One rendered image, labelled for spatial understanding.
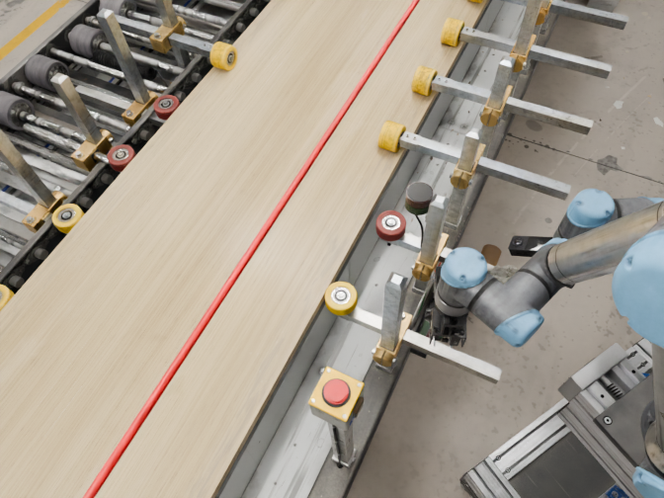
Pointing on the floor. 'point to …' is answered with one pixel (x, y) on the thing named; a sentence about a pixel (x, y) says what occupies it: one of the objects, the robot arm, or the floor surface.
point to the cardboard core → (491, 254)
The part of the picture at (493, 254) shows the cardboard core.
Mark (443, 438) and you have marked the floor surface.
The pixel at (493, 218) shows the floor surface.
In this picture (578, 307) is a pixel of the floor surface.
